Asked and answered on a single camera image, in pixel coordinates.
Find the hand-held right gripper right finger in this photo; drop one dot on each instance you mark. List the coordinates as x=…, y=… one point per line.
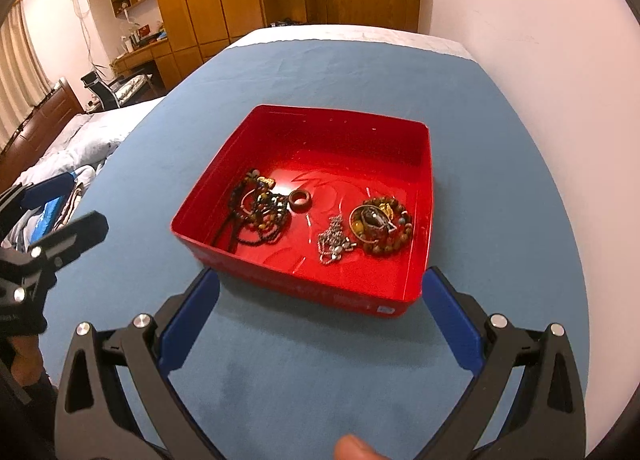
x=452, y=325

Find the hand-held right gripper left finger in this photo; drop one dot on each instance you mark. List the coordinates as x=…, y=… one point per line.
x=185, y=320

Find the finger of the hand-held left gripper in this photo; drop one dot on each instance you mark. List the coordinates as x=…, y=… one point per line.
x=47, y=189
x=75, y=235

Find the silver bangle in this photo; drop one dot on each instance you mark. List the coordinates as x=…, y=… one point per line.
x=351, y=225

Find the red box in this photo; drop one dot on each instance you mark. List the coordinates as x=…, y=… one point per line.
x=325, y=150

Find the person's left forearm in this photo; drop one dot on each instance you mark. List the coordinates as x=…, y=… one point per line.
x=30, y=420

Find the person's left hand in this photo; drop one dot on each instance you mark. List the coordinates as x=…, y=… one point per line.
x=25, y=360

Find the person's right hand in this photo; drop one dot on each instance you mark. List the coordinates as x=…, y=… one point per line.
x=357, y=450

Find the wooden bed headboard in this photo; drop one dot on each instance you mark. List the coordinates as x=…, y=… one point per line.
x=50, y=125

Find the white quilt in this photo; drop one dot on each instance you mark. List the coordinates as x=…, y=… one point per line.
x=100, y=130

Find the black office chair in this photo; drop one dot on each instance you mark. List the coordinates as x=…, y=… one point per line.
x=102, y=92

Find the beige curtain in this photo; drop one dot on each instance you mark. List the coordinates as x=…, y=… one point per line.
x=20, y=65

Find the wooden desk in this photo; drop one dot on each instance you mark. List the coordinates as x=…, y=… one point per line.
x=145, y=57

